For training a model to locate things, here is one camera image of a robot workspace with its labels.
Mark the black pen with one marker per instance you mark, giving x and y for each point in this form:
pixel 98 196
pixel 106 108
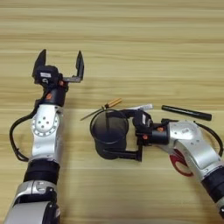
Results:
pixel 186 112

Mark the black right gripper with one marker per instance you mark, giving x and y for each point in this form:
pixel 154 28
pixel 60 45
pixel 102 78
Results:
pixel 156 136

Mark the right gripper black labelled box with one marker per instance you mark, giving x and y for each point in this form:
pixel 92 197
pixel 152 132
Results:
pixel 143 122

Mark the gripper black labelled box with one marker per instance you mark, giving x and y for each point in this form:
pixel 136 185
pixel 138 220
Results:
pixel 143 122
pixel 46 74

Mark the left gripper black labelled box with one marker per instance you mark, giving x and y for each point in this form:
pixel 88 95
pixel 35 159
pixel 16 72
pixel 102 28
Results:
pixel 46 74

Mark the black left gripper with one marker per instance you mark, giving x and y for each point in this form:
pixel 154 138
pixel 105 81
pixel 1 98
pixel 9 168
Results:
pixel 55 94

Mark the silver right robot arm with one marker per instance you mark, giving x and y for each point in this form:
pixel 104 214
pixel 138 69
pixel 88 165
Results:
pixel 192 145

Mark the black mesh pen cup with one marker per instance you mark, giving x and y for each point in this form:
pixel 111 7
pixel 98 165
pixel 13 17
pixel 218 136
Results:
pixel 109 143

